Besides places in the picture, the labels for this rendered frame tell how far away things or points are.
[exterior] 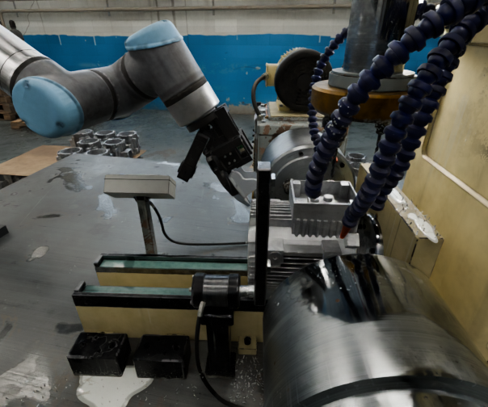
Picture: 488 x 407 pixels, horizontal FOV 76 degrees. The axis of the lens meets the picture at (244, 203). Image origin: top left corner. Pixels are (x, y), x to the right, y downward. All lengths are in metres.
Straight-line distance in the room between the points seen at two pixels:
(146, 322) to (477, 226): 0.66
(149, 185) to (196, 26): 5.69
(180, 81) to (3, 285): 0.78
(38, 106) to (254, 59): 5.71
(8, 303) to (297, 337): 0.82
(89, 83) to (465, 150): 0.65
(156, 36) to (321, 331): 0.49
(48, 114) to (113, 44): 6.65
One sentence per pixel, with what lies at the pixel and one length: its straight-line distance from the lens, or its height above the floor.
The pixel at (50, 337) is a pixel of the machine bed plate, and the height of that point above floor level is 0.80.
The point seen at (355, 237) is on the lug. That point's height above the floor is 1.09.
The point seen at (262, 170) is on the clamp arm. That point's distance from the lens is 0.42.
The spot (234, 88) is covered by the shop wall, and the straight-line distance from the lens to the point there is 6.30.
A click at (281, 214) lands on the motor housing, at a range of 0.61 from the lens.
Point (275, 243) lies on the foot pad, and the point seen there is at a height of 1.08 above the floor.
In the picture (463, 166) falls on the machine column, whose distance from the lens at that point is 0.68.
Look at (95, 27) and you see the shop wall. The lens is 7.36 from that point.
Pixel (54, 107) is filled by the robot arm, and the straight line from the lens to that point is 0.55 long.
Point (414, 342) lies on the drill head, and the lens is 0.35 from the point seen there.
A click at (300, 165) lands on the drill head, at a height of 1.11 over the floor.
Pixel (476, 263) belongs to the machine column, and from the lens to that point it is 0.64.
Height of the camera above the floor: 1.41
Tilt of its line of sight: 29 degrees down
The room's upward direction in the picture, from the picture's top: straight up
